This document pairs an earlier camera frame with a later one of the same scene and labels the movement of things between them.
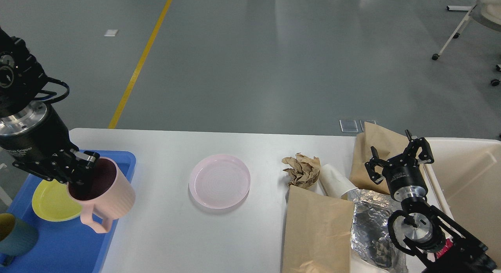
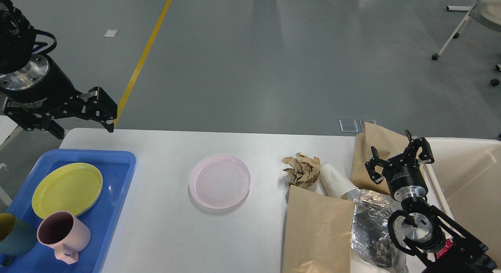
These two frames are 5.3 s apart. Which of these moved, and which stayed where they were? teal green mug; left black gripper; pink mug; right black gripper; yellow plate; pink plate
Moved: left black gripper; pink mug
Stayed: right black gripper; teal green mug; pink plate; yellow plate
